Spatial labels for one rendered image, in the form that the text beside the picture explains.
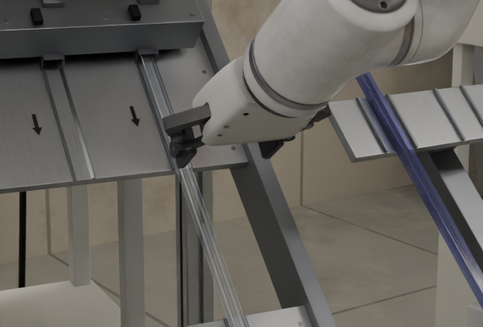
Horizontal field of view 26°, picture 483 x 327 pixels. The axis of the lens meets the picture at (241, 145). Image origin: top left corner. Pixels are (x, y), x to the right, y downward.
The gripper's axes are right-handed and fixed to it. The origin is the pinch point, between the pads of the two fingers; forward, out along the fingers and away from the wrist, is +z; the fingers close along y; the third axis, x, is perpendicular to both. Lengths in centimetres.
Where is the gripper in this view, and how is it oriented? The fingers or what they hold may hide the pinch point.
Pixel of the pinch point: (223, 146)
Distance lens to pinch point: 102.6
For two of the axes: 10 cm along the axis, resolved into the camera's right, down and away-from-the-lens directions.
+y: -9.0, 0.9, -4.2
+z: -3.6, 3.9, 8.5
